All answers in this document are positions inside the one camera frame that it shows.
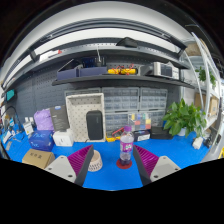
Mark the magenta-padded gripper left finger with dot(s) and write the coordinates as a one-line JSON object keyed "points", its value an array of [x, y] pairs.
{"points": [[61, 166]]}

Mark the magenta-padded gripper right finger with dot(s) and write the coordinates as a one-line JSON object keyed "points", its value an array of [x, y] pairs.
{"points": [[163, 166]]}

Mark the clear bottle with purple cap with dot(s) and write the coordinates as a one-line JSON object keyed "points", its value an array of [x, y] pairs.
{"points": [[126, 145]]}

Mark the brown cardboard box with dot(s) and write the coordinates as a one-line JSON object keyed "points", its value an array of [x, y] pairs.
{"points": [[36, 158]]}

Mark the white carton box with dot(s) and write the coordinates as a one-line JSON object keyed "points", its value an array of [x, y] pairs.
{"points": [[62, 138]]}

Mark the blue carton box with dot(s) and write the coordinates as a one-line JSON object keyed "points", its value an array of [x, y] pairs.
{"points": [[41, 140]]}

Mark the flat black case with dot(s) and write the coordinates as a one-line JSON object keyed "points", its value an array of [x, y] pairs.
{"points": [[161, 133]]}

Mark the beige ribbed cup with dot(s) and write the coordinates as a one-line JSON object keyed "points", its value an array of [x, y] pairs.
{"points": [[96, 163]]}

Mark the black box with white label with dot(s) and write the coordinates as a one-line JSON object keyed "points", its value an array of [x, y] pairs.
{"points": [[142, 136]]}

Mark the small white power adapter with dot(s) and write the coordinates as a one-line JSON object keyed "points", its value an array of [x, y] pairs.
{"points": [[197, 143]]}

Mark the dark grey upright carton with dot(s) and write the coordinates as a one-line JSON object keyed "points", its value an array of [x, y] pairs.
{"points": [[60, 117]]}

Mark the purple plastic bag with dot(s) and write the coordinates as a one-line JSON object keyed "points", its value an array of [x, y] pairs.
{"points": [[42, 120]]}

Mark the clear organizer with coloured parts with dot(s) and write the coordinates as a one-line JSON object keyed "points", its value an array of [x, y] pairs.
{"points": [[140, 121]]}

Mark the small white printed box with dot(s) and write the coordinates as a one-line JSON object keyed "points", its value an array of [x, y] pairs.
{"points": [[28, 127]]}

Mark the black rectangular speaker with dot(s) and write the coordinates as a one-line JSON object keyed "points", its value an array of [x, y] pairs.
{"points": [[94, 125]]}

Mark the green potted plant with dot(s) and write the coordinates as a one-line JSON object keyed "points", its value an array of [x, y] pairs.
{"points": [[183, 116]]}

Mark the beige perforated tray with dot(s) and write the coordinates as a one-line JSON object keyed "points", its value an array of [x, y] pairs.
{"points": [[77, 110]]}

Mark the grey small-parts drawer cabinet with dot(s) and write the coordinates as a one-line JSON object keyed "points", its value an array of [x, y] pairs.
{"points": [[153, 100], [120, 100]]}

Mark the white metal shelf rack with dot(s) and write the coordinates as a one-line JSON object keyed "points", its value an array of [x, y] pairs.
{"points": [[206, 86]]}

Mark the black wall shelf with equipment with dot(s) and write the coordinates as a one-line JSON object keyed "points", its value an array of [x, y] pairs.
{"points": [[120, 78]]}

